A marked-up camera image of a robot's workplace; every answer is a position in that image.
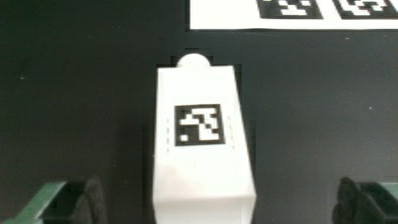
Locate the white stool leg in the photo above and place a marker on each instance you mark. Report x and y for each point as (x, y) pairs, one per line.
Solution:
(203, 180)

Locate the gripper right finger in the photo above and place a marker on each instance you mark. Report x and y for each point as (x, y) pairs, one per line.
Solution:
(367, 203)

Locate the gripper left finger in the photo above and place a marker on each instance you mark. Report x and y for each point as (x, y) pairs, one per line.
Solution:
(68, 203)

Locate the white marker base plate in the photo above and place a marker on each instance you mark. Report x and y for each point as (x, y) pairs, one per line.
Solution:
(294, 14)

